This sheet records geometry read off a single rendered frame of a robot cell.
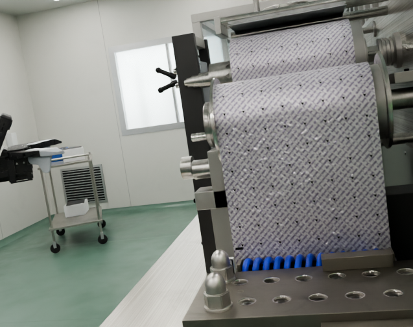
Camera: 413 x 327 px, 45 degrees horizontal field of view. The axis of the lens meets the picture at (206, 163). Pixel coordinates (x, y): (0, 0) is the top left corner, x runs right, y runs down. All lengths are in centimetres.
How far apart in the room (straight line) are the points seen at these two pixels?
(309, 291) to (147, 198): 618
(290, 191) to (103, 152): 620
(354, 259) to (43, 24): 673
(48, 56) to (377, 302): 676
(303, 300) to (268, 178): 21
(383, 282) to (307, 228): 15
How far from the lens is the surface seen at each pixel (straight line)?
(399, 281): 70
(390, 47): 106
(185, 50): 112
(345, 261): 74
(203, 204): 87
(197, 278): 116
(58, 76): 712
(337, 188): 77
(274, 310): 63
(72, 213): 579
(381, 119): 78
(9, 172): 130
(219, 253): 73
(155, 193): 676
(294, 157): 76
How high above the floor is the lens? 129
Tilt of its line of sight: 7 degrees down
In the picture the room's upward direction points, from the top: 8 degrees counter-clockwise
